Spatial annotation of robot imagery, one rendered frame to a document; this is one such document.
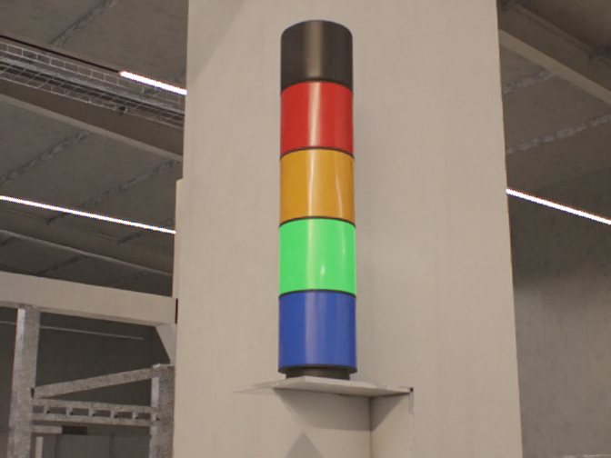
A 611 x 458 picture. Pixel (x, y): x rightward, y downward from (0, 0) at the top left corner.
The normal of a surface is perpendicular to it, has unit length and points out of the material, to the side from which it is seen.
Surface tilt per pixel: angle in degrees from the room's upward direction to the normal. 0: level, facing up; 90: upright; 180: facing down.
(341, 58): 90
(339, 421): 90
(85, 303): 90
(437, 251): 90
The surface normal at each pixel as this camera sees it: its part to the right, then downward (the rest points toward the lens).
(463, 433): 0.64, -0.21
